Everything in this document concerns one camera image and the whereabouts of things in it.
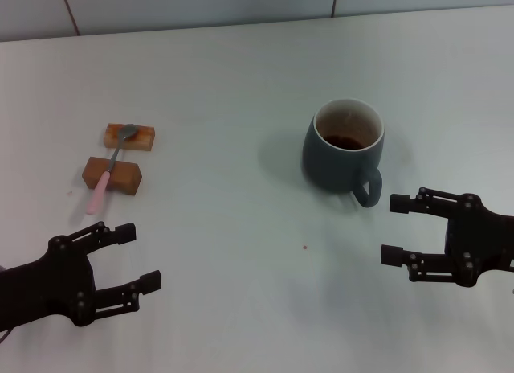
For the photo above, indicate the grey ceramic cup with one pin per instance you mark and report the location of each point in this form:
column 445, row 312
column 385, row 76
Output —
column 329, row 168

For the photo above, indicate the dark coffee liquid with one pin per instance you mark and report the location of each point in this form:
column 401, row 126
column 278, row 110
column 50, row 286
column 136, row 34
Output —
column 347, row 142

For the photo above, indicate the light orange wooden block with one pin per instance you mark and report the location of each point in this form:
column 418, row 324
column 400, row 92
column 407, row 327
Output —
column 138, row 142

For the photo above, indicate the dark brown wooden block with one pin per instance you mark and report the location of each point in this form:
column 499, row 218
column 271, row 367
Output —
column 124, row 178

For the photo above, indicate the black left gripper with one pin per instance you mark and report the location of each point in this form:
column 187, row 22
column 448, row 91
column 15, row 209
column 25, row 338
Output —
column 60, row 284

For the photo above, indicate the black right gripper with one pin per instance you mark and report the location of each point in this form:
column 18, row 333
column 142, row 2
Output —
column 482, row 244

